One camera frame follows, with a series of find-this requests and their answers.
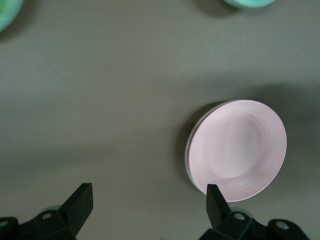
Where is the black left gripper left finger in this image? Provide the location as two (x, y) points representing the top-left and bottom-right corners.
(0, 182), (94, 240)

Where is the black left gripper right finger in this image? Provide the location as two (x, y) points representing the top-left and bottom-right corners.
(199, 183), (309, 240)

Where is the pink plate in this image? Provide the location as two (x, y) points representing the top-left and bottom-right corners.
(187, 99), (288, 203)

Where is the beige plate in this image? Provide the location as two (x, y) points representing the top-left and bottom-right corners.
(184, 99), (237, 187)

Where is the mint green bowl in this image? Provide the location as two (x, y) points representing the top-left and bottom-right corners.
(221, 0), (278, 10)

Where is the mint green plate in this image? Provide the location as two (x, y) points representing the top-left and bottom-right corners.
(0, 0), (25, 34)

